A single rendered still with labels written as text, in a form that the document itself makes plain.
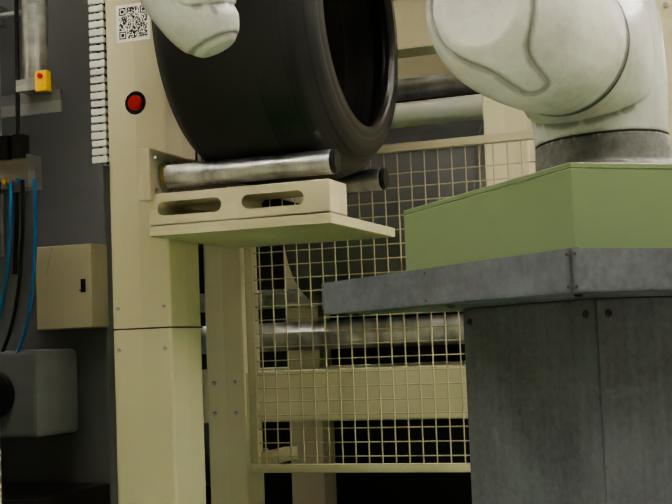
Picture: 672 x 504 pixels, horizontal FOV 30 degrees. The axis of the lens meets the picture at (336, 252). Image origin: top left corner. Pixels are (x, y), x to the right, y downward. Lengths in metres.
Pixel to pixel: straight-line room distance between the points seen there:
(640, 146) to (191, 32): 0.67
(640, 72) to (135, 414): 1.36
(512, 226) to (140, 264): 1.26
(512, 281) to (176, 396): 1.31
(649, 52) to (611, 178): 0.23
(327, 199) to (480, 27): 1.01
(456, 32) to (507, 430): 0.47
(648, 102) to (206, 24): 0.65
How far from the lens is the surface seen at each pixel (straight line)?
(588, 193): 1.24
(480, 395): 1.48
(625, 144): 1.42
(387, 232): 2.48
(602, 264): 1.15
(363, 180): 2.49
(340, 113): 2.27
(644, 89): 1.44
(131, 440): 2.47
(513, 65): 1.24
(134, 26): 2.53
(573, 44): 1.26
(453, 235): 1.40
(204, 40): 1.78
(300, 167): 2.24
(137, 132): 2.48
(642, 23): 1.45
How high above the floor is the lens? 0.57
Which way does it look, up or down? 4 degrees up
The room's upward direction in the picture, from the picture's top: 2 degrees counter-clockwise
